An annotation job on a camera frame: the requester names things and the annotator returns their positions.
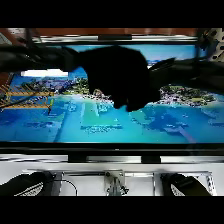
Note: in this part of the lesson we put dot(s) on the black garment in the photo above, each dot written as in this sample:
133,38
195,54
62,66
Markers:
116,75

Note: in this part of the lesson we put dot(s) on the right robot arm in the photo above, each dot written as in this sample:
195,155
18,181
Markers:
196,75

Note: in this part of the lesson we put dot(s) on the white dotted garment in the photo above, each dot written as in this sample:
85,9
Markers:
217,43

